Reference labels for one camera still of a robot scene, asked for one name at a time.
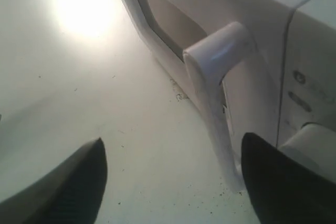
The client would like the upper white control knob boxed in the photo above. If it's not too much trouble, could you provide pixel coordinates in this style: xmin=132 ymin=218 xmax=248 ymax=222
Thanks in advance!
xmin=279 ymin=123 xmax=335 ymax=177

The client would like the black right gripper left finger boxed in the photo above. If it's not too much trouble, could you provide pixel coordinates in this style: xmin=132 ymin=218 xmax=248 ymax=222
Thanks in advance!
xmin=1 ymin=138 xmax=108 ymax=223

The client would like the white microwave door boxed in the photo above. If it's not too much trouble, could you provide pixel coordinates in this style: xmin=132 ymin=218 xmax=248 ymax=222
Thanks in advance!
xmin=122 ymin=0 xmax=309 ymax=191

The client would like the white microwave oven body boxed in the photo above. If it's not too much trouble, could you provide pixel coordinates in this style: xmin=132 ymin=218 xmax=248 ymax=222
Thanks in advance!
xmin=278 ymin=0 xmax=335 ymax=147

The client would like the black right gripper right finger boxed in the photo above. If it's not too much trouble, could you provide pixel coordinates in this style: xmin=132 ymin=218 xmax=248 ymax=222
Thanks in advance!
xmin=241 ymin=133 xmax=335 ymax=223

